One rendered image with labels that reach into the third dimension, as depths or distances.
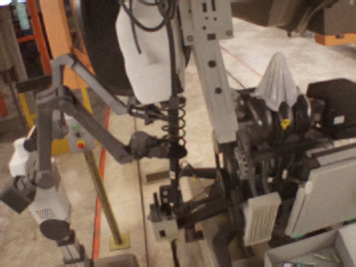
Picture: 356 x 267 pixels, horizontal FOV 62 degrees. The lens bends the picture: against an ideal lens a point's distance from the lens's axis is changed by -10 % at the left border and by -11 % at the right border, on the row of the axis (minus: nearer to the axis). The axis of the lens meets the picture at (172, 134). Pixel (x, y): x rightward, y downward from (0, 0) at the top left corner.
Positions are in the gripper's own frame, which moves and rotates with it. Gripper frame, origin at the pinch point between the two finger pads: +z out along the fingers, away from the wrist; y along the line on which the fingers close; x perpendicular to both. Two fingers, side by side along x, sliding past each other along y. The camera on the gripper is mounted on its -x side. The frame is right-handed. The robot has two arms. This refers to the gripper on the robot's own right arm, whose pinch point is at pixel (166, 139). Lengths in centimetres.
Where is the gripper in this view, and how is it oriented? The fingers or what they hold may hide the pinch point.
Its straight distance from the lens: 152.4
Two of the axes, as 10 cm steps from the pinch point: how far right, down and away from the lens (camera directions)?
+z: 6.8, -3.1, 6.7
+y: -1.3, -9.4, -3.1
